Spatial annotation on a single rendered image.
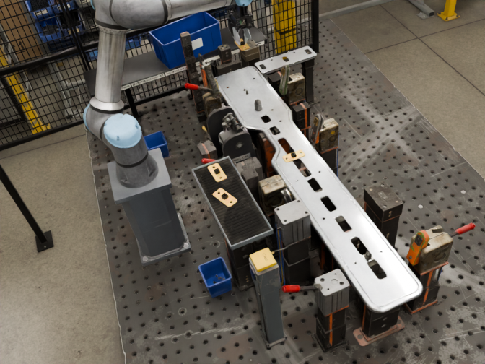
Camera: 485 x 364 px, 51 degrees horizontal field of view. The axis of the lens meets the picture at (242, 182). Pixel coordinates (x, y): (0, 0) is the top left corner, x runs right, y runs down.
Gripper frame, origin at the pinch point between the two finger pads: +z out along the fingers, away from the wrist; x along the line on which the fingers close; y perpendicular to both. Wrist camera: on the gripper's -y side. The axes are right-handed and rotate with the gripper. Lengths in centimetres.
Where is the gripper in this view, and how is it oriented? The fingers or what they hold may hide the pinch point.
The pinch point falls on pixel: (241, 40)
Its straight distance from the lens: 217.6
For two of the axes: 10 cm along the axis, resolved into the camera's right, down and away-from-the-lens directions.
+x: 9.2, -3.4, 1.9
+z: 1.1, 6.9, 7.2
